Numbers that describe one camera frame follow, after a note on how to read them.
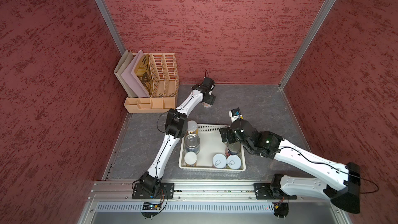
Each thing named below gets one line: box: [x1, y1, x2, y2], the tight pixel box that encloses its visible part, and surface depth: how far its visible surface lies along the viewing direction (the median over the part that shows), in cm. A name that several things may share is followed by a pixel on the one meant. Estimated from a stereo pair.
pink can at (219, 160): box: [212, 153, 227, 169], surface depth 80 cm
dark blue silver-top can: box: [185, 133, 201, 155], surface depth 82 cm
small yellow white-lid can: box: [183, 151, 198, 168], surface depth 79 cm
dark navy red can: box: [224, 142, 241, 157], surface depth 81 cm
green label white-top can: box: [226, 154, 242, 170], surface depth 79 cm
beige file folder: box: [113, 49, 138, 98], surface depth 93 cm
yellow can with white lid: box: [186, 120, 199, 136], surface depth 83 cm
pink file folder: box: [120, 49, 151, 98], surface depth 94 cm
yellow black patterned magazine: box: [134, 53, 154, 97], surface depth 103 cm
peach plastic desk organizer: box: [123, 52, 180, 114], surface depth 106 cm
